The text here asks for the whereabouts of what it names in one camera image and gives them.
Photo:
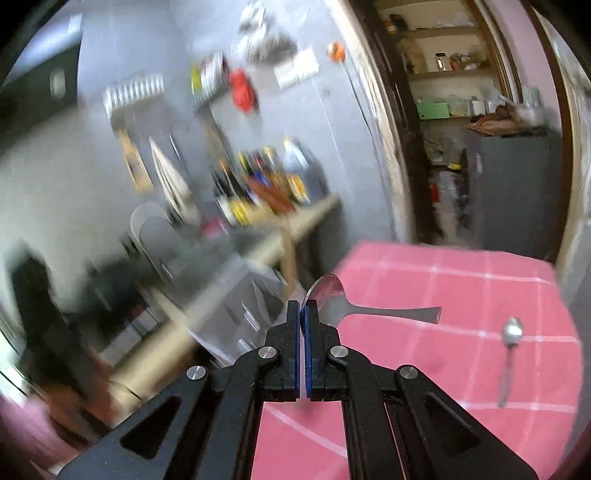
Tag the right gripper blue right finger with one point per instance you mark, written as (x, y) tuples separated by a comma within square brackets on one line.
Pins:
[(321, 379)]

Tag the small steel spoon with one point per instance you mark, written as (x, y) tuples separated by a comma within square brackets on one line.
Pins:
[(511, 337)]

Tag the red plastic bag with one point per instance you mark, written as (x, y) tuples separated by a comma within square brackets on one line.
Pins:
[(243, 94)]

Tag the large steel spoon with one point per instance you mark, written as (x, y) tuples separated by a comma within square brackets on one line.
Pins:
[(334, 305)]

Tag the white wall basket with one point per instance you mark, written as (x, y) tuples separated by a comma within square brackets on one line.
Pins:
[(138, 88)]

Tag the dark grey cabinet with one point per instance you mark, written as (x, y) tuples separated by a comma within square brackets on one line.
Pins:
[(514, 192)]

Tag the green box on shelf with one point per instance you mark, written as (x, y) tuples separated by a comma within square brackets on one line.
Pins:
[(433, 110)]

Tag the pink checkered tablecloth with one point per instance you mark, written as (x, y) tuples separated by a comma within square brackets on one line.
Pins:
[(478, 292)]

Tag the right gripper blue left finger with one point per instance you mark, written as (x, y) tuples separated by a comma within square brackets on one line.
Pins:
[(282, 381)]

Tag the orange chili sauce packet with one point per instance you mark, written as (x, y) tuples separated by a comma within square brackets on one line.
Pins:
[(272, 196)]

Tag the wooden grater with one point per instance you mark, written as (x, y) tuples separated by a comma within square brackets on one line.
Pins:
[(134, 163)]

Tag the perforated steel utensil holder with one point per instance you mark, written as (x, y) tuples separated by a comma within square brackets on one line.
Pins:
[(232, 313)]

